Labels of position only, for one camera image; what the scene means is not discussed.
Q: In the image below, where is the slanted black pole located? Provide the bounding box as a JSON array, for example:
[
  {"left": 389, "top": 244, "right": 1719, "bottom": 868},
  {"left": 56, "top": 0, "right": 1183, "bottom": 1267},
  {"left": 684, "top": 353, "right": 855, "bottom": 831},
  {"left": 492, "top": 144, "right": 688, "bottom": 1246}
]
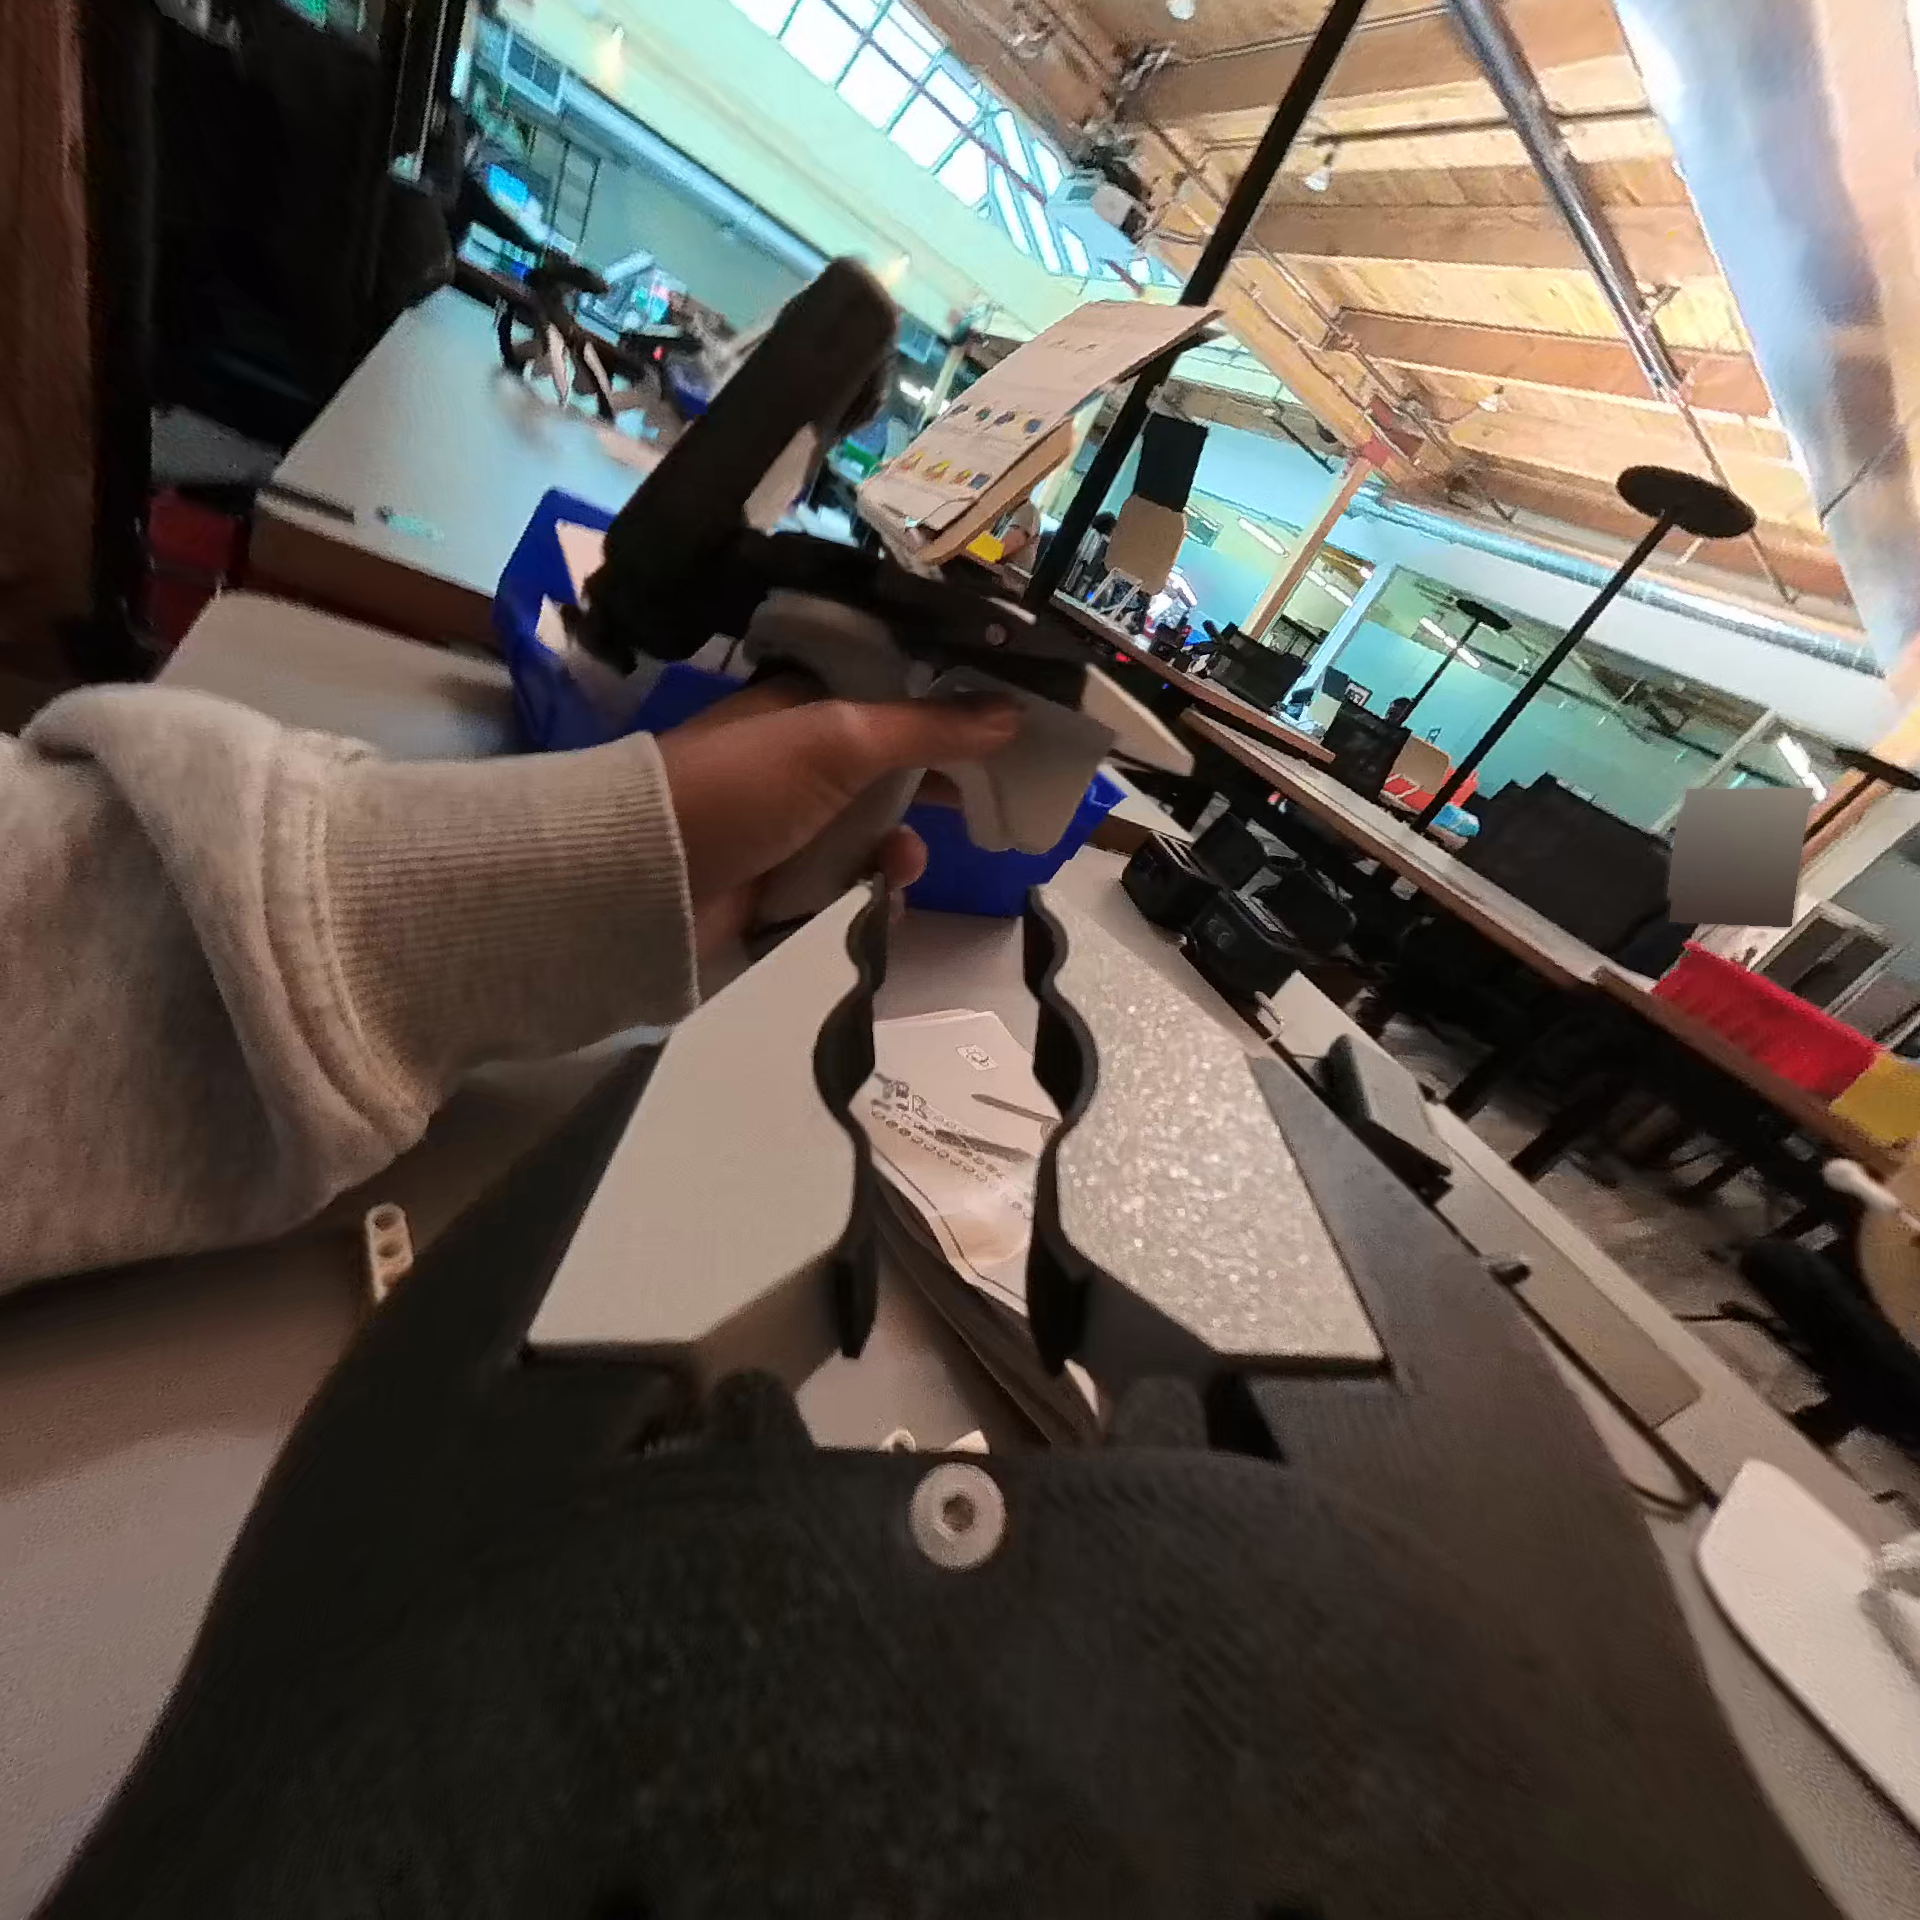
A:
[{"left": 1035, "top": 0, "right": 1369, "bottom": 602}]

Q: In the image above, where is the black block device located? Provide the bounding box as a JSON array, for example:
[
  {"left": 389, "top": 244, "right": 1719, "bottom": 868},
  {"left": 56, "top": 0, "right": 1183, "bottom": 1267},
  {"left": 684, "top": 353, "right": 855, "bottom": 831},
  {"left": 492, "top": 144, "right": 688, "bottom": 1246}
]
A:
[{"left": 1316, "top": 1035, "right": 1457, "bottom": 1202}]

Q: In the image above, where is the grey flat device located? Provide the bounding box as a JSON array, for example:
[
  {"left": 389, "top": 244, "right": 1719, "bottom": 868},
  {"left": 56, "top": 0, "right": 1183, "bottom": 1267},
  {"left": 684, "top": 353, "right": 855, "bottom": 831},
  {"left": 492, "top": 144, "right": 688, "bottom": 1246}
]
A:
[{"left": 1432, "top": 1142, "right": 1708, "bottom": 1431}]

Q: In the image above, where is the tall black floor lamp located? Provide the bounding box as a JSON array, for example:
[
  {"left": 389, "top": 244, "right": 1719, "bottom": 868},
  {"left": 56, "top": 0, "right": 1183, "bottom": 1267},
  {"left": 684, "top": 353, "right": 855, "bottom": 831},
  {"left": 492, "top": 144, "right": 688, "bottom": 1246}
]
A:
[{"left": 1417, "top": 465, "right": 1761, "bottom": 834}]

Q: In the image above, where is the short black floor lamp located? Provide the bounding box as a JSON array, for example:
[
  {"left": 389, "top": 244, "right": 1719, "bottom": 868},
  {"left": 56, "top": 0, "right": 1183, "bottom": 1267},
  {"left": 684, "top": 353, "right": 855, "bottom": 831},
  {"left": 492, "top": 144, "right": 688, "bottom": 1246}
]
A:
[{"left": 1417, "top": 598, "right": 1514, "bottom": 712}]

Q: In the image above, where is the stack of instruction booklets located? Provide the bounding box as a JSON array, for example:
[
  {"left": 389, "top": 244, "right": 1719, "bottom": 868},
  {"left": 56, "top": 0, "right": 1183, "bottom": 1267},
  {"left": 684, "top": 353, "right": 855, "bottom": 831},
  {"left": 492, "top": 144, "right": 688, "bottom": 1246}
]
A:
[{"left": 853, "top": 1009, "right": 1115, "bottom": 1446}]

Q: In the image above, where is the black box device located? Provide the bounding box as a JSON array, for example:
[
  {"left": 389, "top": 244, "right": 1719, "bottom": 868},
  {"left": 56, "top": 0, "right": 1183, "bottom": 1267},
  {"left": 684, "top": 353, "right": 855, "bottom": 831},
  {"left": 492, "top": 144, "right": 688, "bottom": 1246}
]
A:
[
  {"left": 1185, "top": 886, "right": 1327, "bottom": 1004},
  {"left": 1123, "top": 832, "right": 1204, "bottom": 929}
]

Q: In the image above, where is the black office chair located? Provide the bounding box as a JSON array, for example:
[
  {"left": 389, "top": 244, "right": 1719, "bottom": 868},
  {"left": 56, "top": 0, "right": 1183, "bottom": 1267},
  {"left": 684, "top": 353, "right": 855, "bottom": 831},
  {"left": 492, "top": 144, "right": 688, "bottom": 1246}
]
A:
[{"left": 1739, "top": 1231, "right": 1920, "bottom": 1449}]

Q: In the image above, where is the colour printed cardboard sheet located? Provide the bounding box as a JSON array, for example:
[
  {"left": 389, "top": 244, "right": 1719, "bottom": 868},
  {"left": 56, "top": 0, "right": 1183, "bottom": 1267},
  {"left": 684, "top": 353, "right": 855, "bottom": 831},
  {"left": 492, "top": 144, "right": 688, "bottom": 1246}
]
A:
[{"left": 857, "top": 300, "right": 1229, "bottom": 570}]

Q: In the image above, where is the blue plastic bin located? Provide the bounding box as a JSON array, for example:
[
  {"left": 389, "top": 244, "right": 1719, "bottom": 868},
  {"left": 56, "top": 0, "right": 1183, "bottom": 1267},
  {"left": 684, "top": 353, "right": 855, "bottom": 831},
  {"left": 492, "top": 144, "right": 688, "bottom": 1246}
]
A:
[{"left": 492, "top": 487, "right": 1128, "bottom": 922}]

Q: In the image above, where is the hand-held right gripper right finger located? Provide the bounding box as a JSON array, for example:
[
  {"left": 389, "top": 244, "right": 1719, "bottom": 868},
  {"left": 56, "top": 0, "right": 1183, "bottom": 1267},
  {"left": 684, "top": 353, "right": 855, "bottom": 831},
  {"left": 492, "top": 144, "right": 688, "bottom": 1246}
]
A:
[{"left": 1025, "top": 886, "right": 1388, "bottom": 1425}]

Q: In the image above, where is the yellow block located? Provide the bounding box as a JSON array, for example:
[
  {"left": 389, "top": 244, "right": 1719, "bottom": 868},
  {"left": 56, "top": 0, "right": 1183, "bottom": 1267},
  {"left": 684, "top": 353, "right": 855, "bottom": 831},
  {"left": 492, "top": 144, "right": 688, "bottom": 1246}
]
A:
[{"left": 1827, "top": 1055, "right": 1920, "bottom": 1155}]

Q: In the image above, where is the person's left forearm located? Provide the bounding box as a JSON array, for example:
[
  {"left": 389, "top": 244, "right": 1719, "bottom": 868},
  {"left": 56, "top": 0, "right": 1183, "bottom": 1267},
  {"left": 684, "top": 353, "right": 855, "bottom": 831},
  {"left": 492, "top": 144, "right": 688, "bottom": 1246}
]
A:
[{"left": 0, "top": 681, "right": 705, "bottom": 1299}]

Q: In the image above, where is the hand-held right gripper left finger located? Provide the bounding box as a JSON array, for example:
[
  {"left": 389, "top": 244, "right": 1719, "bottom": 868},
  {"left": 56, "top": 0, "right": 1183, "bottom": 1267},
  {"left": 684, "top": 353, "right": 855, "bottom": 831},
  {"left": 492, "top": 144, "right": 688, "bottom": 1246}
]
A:
[{"left": 527, "top": 879, "right": 896, "bottom": 1391}]

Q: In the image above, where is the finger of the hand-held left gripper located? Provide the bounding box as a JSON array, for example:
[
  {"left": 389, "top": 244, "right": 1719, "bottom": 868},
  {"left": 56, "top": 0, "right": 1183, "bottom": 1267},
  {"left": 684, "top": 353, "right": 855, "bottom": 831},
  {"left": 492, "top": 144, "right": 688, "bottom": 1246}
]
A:
[
  {"left": 938, "top": 719, "right": 1123, "bottom": 854},
  {"left": 931, "top": 668, "right": 1197, "bottom": 780}
]

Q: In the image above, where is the silver ventilation duct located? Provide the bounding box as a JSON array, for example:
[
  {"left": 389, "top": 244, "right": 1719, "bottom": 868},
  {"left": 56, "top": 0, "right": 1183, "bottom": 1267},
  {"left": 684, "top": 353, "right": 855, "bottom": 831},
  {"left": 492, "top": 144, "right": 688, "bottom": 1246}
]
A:
[{"left": 1612, "top": 0, "right": 1920, "bottom": 676}]

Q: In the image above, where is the long wooden table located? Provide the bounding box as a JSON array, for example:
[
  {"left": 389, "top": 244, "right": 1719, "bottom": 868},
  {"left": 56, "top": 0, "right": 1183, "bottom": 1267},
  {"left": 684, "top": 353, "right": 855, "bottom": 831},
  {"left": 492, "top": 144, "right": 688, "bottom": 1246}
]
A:
[{"left": 1050, "top": 593, "right": 1920, "bottom": 1187}]

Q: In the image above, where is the red plastic bin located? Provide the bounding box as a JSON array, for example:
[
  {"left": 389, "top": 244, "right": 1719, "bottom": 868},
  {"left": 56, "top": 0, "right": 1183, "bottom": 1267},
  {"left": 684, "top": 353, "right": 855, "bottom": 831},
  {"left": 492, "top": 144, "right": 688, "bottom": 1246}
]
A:
[{"left": 1651, "top": 942, "right": 1905, "bottom": 1099}]

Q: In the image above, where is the person's left hand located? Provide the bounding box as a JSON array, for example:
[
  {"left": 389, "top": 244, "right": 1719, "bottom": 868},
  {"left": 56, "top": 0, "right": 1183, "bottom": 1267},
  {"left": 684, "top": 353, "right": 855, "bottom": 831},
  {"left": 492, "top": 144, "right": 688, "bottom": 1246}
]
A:
[{"left": 656, "top": 698, "right": 1037, "bottom": 970}]

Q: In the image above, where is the grey table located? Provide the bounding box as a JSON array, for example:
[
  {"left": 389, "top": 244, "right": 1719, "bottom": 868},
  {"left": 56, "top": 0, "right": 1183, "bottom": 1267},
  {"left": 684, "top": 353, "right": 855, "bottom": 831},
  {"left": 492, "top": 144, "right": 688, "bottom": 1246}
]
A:
[{"left": 247, "top": 286, "right": 841, "bottom": 641}]

